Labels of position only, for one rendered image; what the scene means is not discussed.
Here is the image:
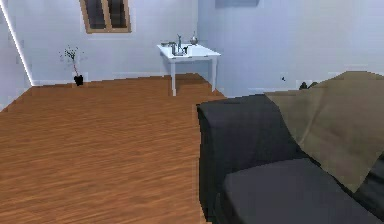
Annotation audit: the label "dark grey sofa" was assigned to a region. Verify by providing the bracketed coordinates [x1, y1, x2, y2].
[196, 94, 384, 224]

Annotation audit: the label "white side table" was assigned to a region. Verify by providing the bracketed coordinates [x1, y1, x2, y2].
[157, 43, 222, 97]

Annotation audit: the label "dark green plant leaves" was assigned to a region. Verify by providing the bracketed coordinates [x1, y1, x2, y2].
[298, 80, 319, 91]

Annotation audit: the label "grey framed picture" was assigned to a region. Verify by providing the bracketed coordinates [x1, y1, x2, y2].
[214, 0, 260, 9]

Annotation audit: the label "house plant in black pot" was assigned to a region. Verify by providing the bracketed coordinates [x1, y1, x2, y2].
[59, 45, 85, 87]

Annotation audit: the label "wooden framed window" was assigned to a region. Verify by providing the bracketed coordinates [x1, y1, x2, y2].
[79, 0, 132, 35]

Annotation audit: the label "olive brown blanket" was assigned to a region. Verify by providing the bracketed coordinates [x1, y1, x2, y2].
[264, 70, 384, 194]

